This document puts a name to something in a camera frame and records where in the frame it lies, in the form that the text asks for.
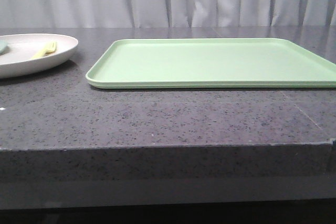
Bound white round plate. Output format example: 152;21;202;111
1;34;78;79

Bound light green plastic tray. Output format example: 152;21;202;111
86;38;335;89

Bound mint green plastic spoon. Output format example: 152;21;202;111
0;40;7;54

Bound yellow plastic fork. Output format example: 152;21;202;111
31;41;57;60

